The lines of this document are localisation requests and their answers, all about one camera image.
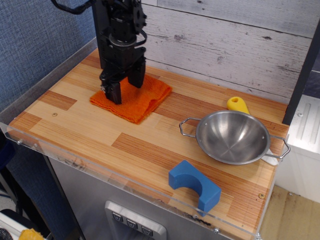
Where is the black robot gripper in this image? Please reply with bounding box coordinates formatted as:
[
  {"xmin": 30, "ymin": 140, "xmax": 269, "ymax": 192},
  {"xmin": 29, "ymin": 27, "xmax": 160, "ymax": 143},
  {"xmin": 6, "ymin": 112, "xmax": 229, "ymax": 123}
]
[{"xmin": 100, "ymin": 31, "xmax": 147, "ymax": 105}]

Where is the orange knitted towel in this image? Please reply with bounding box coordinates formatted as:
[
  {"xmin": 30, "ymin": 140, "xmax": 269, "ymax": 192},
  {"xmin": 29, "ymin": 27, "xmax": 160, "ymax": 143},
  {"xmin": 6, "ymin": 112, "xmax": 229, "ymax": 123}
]
[{"xmin": 89, "ymin": 74, "xmax": 172, "ymax": 125}]

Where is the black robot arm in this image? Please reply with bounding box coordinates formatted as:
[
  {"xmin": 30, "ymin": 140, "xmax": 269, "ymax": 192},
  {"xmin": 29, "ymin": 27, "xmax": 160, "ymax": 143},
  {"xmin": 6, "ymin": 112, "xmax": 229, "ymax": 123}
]
[{"xmin": 92, "ymin": 0, "xmax": 147, "ymax": 105}]

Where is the blue arch foam block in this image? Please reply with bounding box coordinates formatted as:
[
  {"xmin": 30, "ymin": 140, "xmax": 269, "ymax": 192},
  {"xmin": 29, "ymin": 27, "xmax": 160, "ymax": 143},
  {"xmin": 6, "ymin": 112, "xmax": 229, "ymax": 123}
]
[{"xmin": 168, "ymin": 160, "xmax": 222, "ymax": 217}]

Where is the stainless steel cabinet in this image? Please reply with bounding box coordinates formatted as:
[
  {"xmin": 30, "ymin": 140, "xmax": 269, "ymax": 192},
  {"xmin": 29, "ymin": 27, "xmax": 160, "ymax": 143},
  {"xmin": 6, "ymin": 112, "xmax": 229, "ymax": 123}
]
[{"xmin": 49, "ymin": 158, "xmax": 222, "ymax": 240}]

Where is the clear acrylic table guard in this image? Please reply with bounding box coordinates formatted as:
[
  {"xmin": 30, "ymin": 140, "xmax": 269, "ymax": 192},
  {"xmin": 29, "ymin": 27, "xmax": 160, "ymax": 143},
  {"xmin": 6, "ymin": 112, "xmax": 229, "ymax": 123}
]
[{"xmin": 0, "ymin": 109, "xmax": 291, "ymax": 240}]

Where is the silver button control panel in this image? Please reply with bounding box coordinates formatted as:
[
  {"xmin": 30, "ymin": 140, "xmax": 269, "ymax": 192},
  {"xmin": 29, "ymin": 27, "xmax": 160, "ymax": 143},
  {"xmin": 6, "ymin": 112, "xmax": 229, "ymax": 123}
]
[{"xmin": 104, "ymin": 200, "xmax": 167, "ymax": 240}]

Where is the yellow black bag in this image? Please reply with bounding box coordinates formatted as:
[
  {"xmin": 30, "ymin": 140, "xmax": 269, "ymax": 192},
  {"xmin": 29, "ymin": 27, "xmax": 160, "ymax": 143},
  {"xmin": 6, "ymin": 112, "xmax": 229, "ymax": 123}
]
[{"xmin": 0, "ymin": 227, "xmax": 46, "ymax": 240}]

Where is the white ribbed appliance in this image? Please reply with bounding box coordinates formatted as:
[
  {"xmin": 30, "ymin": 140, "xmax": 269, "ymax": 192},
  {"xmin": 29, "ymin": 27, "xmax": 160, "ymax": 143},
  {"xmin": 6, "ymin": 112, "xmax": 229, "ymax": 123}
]
[{"xmin": 288, "ymin": 95, "xmax": 320, "ymax": 154}]

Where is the black left upright post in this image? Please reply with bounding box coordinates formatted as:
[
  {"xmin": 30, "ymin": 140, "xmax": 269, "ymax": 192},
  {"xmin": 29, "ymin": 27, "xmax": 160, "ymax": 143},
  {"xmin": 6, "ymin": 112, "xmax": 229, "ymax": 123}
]
[{"xmin": 92, "ymin": 0, "xmax": 117, "ymax": 74}]

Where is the black upright post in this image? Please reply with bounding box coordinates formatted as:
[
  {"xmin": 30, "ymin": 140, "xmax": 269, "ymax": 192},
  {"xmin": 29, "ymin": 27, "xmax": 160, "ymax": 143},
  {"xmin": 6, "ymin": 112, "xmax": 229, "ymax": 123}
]
[
  {"xmin": 92, "ymin": 0, "xmax": 117, "ymax": 74},
  {"xmin": 281, "ymin": 0, "xmax": 320, "ymax": 125}
]

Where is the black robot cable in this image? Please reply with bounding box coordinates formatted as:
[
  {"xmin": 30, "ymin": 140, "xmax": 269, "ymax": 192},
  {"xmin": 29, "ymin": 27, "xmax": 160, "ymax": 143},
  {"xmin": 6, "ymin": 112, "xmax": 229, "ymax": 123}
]
[{"xmin": 51, "ymin": 0, "xmax": 96, "ymax": 16}]

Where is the steel two-handled bowl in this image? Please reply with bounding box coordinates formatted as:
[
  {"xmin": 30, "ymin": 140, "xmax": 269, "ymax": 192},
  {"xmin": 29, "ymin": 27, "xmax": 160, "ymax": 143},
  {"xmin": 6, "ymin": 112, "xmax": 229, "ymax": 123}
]
[{"xmin": 179, "ymin": 110, "xmax": 291, "ymax": 165}]

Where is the black right upright post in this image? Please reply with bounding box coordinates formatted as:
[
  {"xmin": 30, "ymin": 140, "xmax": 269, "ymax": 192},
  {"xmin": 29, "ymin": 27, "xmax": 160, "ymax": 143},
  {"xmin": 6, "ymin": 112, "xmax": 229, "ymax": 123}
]
[{"xmin": 281, "ymin": 0, "xmax": 320, "ymax": 125}]

